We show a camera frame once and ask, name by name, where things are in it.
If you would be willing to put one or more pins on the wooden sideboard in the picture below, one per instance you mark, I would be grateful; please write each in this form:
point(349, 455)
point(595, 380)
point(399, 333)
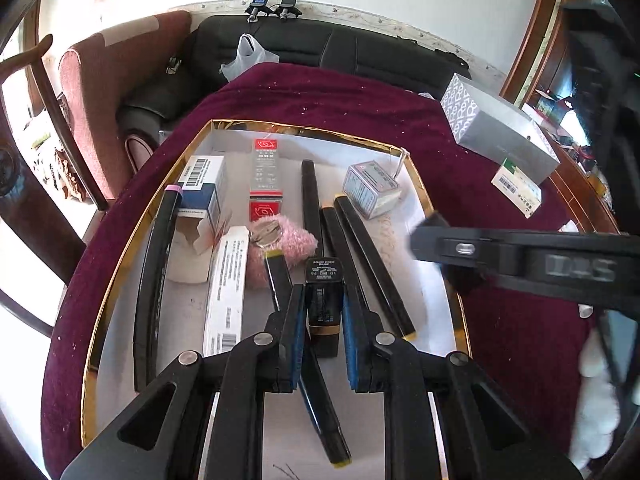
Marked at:
point(550, 85)

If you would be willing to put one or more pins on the red white box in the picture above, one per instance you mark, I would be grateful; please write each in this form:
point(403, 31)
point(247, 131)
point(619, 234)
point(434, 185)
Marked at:
point(265, 180)

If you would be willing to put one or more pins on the black leather sofa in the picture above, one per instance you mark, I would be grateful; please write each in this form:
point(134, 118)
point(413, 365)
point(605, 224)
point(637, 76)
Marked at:
point(350, 45)

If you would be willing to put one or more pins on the long black pen pink cap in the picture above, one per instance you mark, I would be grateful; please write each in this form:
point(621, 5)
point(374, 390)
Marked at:
point(155, 270)

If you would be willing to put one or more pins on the maroon upholstered chair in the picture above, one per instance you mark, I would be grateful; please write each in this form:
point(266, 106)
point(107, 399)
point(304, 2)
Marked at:
point(110, 90)

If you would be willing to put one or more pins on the dark wooden chair frame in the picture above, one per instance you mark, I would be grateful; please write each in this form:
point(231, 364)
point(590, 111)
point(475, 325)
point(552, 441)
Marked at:
point(45, 160)

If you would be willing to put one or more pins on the black gold lipstick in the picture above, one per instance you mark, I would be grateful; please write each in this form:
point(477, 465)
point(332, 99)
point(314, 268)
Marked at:
point(324, 300)

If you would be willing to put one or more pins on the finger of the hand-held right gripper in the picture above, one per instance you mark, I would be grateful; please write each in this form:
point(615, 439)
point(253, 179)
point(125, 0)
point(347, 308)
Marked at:
point(465, 247)

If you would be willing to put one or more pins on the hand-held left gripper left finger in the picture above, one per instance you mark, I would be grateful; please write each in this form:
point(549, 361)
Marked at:
point(298, 330)

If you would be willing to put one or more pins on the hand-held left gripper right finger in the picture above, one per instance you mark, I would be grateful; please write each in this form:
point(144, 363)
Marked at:
point(350, 345)

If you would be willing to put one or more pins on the white green medicine box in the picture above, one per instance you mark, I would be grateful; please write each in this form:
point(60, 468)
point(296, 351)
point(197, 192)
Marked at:
point(517, 187)

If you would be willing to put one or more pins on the white plastic bag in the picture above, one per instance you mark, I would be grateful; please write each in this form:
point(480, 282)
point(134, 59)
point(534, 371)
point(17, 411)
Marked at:
point(247, 57)

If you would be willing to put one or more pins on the grey patterned box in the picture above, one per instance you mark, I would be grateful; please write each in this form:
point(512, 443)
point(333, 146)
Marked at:
point(500, 125)

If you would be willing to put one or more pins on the white medicine box with barcode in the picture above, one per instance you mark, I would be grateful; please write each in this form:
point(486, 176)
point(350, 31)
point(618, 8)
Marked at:
point(200, 185)

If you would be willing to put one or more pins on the black clip device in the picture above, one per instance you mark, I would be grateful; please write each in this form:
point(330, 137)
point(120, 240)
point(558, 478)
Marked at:
point(287, 9)
point(256, 7)

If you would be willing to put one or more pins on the long white box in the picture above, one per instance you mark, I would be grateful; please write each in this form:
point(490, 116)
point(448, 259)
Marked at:
point(227, 290)

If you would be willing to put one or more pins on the dark red velvet tablecloth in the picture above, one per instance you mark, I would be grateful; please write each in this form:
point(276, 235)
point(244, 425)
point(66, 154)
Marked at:
point(500, 340)

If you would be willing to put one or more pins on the gold rimmed white tray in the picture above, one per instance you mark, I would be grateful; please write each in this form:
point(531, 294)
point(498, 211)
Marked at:
point(185, 310)

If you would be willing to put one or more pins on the small grey box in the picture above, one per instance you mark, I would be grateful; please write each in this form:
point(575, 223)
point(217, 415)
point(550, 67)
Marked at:
point(372, 187)

